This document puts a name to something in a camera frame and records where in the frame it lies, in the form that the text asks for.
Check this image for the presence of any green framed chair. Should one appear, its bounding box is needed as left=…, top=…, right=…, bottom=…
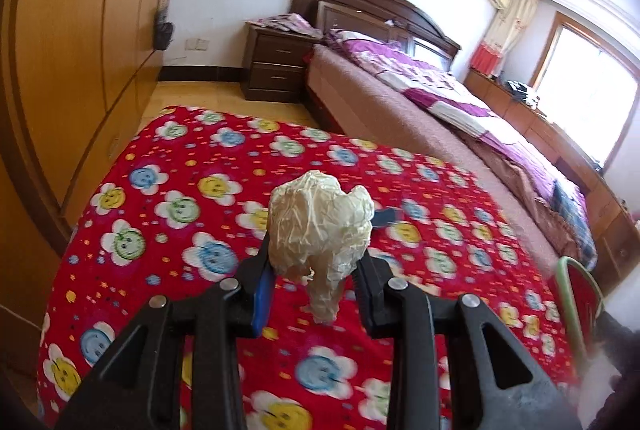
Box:
left=552, top=256, right=606, bottom=376

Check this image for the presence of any dark wooden headboard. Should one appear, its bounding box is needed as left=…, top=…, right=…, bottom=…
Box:
left=290, top=0, right=462, bottom=71

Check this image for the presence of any purple patterned quilt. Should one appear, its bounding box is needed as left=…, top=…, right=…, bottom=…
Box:
left=324, top=29, right=566, bottom=191

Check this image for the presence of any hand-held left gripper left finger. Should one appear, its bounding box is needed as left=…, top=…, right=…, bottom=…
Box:
left=52, top=230, right=278, bottom=430

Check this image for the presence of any red flower print blanket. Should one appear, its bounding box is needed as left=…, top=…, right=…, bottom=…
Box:
left=36, top=106, right=576, bottom=430

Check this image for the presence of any white paper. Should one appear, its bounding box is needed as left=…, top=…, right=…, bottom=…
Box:
left=267, top=170, right=376, bottom=325

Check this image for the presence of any white and red curtain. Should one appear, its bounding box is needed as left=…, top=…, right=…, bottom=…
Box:
left=470, top=0, right=541, bottom=78

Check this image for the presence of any black hanging bag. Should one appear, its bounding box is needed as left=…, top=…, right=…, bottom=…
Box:
left=152, top=10, right=175, bottom=52

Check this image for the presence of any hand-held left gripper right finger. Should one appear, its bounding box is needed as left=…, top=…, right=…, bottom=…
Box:
left=352, top=253, right=583, bottom=430

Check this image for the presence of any wooden bed with purple quilt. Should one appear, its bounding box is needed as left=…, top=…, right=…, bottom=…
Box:
left=305, top=44, right=598, bottom=271

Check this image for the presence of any window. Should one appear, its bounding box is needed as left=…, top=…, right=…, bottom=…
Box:
left=531, top=10, right=640, bottom=171

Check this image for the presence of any pink cloth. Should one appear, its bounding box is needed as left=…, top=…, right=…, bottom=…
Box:
left=250, top=13, right=323, bottom=36

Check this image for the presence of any wooden wardrobe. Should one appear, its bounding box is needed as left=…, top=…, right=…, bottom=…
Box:
left=0, top=0, right=196, bottom=381

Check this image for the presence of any wooden window cabinet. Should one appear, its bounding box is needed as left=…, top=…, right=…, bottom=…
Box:
left=464, top=69, right=640, bottom=296

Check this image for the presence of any dark wooden nightstand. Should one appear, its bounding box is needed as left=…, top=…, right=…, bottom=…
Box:
left=241, top=21, right=321, bottom=104

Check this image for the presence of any dark cloth pile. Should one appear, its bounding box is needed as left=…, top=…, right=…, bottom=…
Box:
left=502, top=80, right=543, bottom=108

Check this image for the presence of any blue plaid cloth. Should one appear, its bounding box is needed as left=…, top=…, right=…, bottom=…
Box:
left=550, top=177, right=598, bottom=271

